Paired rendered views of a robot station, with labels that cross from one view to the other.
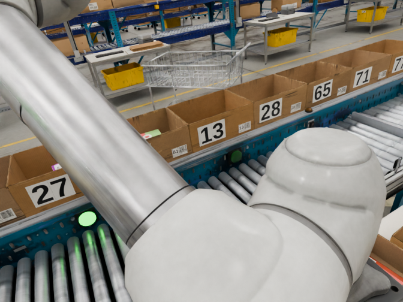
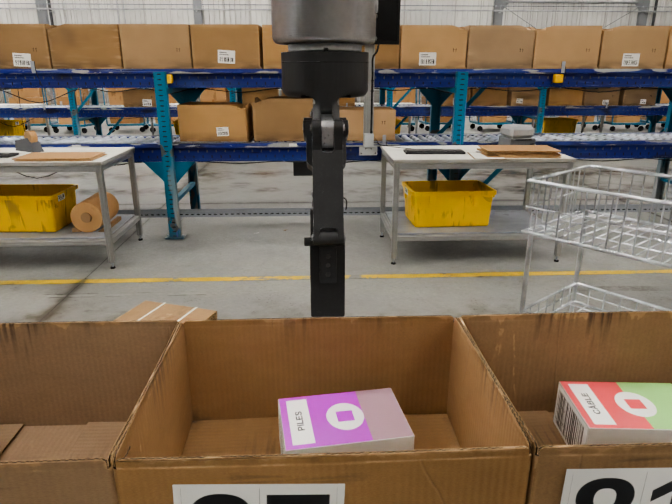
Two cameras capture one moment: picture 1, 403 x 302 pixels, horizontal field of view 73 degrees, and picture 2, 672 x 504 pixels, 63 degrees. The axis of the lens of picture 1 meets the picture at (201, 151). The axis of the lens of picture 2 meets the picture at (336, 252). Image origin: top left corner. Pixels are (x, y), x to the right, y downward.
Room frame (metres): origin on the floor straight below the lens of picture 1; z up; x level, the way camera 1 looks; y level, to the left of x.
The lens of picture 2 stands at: (0.56, 0.42, 1.39)
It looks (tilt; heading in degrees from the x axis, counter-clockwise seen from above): 19 degrees down; 22
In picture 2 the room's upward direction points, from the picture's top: straight up
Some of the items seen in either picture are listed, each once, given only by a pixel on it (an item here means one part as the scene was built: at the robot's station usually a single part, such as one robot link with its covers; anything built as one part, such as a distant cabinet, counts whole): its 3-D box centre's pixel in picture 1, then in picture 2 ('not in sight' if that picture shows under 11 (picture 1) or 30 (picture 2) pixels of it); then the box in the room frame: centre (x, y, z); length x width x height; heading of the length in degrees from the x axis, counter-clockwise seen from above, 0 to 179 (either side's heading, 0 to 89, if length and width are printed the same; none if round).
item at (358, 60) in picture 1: (351, 69); not in sight; (1.88, -1.15, 0.96); 0.39 x 0.29 x 0.17; 114
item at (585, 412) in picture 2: (147, 142); (628, 426); (1.30, 0.28, 0.92); 0.16 x 0.11 x 0.07; 110
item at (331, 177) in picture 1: (316, 204); not in sight; (0.29, -0.16, 1.33); 0.18 x 0.16 x 0.22; 135
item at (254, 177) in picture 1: (270, 190); not in sight; (1.01, -0.31, 0.72); 0.52 x 0.05 x 0.05; 24
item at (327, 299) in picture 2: not in sight; (327, 278); (0.97, 0.59, 1.21); 0.03 x 0.01 x 0.07; 114
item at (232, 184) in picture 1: (249, 200); not in sight; (0.95, -0.19, 0.72); 0.52 x 0.05 x 0.05; 24
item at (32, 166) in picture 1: (65, 168); (322, 432); (1.08, 0.64, 0.96); 0.39 x 0.29 x 0.17; 114
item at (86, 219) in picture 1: (87, 219); not in sight; (0.89, 0.53, 0.81); 0.07 x 0.01 x 0.07; 114
